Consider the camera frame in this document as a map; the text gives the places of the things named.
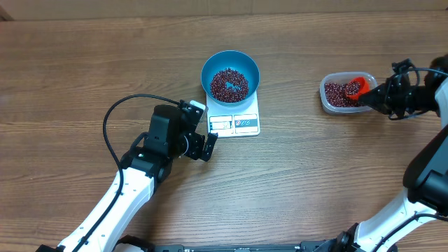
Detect red beans in container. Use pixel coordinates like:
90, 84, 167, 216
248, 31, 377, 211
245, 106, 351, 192
324, 83, 360, 107

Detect orange scoop blue handle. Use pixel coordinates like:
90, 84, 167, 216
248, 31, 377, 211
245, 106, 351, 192
344, 77, 370, 101

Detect white digital kitchen scale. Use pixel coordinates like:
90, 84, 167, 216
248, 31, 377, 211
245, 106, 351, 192
206, 92, 260, 138

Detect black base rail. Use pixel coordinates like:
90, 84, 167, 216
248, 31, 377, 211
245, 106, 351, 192
115, 234, 398, 252

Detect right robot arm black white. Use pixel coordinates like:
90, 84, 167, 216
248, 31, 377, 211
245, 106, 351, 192
316, 56, 447, 252

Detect red beans in bowl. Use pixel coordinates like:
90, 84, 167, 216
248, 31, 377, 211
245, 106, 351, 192
210, 68, 249, 103

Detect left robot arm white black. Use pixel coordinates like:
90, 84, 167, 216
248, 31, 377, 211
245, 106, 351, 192
53, 100, 217, 252

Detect clear plastic container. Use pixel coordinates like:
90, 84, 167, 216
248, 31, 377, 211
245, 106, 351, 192
319, 71, 377, 115

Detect teal blue bowl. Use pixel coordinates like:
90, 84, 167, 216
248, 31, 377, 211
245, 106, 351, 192
201, 50, 260, 106

